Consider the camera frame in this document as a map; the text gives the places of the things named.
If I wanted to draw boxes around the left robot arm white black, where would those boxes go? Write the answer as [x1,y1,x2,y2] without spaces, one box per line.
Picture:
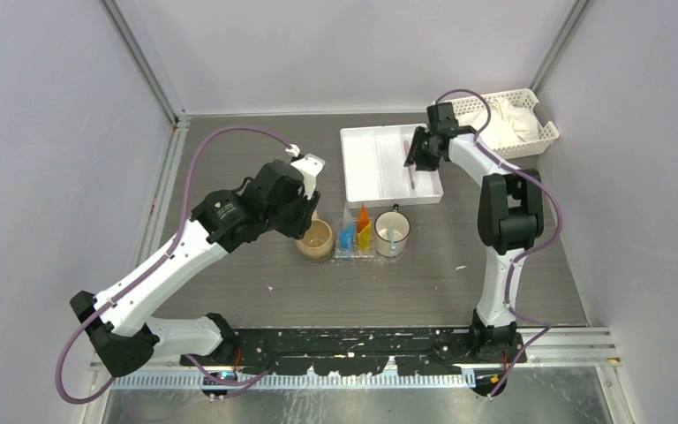
[70,155,325,377]

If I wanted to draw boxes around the yellow toothpaste tube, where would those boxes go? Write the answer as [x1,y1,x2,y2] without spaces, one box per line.
[357,223,373,252]

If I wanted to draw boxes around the white ribbed mug black rim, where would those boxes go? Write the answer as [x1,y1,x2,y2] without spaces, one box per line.
[373,204,411,258]

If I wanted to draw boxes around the aluminium frame rail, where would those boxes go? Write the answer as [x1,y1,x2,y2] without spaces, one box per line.
[88,326,622,371]

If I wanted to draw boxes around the white cloth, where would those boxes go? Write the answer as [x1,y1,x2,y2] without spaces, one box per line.
[458,100,540,149]

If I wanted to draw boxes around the white perforated basket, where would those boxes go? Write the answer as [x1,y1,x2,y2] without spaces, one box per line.
[450,88,559,160]

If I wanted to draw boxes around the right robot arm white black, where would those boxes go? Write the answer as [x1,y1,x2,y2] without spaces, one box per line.
[404,102,544,363]

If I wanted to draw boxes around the tan ceramic mug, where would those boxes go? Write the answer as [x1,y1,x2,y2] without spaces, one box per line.
[296,212,335,262]

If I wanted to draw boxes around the clear rectangular holder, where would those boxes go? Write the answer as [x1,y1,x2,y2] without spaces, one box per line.
[333,219,377,261]

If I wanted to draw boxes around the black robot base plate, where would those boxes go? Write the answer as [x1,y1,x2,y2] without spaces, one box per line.
[180,324,524,396]

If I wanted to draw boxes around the clear oval glass tray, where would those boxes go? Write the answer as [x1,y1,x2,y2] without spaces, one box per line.
[300,254,403,265]

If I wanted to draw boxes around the pink toothbrush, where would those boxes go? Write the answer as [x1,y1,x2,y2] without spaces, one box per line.
[403,140,416,192]

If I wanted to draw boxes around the blue toothpaste tube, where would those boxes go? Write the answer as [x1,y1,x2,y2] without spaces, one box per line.
[338,223,356,256]

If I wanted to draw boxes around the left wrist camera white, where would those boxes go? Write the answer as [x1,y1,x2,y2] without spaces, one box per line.
[285,144,326,200]

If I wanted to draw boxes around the white toothpaste tube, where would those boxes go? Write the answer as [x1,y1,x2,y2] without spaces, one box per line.
[341,205,356,234]

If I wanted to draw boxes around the orange toothpaste tube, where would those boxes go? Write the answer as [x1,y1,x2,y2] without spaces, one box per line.
[356,205,371,235]

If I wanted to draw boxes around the white plastic bin tray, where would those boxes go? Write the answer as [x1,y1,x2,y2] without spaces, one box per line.
[340,124,444,209]

